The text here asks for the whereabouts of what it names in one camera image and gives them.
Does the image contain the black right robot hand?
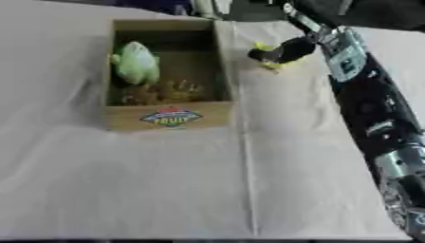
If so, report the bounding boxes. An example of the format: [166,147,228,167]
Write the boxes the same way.
[246,35,321,65]

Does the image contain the yellow toy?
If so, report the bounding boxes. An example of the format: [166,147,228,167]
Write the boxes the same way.
[250,42,307,74]

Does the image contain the tan cardboard box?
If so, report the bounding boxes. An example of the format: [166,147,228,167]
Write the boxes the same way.
[102,18,236,131]

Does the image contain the white background object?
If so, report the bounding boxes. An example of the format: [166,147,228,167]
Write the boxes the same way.
[189,0,234,19]

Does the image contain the brown soft toy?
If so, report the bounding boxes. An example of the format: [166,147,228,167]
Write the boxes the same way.
[120,79,212,106]

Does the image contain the green soft toy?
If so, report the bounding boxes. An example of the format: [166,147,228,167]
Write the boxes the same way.
[109,40,163,86]

